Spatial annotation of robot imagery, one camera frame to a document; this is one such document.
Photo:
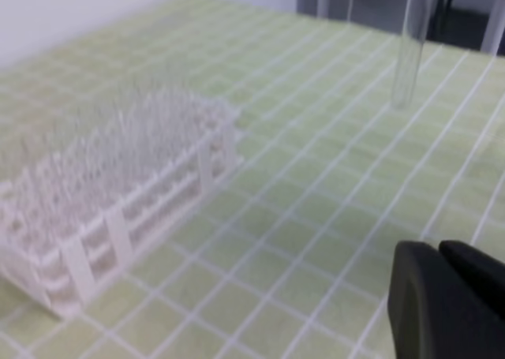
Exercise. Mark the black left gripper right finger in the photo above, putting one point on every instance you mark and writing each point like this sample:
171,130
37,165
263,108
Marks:
482,273

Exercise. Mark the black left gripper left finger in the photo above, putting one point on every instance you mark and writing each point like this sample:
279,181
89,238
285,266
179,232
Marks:
433,313

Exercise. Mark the clear glass test tube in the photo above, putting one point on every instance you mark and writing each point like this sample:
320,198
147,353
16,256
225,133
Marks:
414,31

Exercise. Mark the green checkered tablecloth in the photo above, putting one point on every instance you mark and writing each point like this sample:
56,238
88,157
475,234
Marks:
292,258

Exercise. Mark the white plastic test tube rack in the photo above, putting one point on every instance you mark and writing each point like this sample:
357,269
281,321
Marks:
76,215

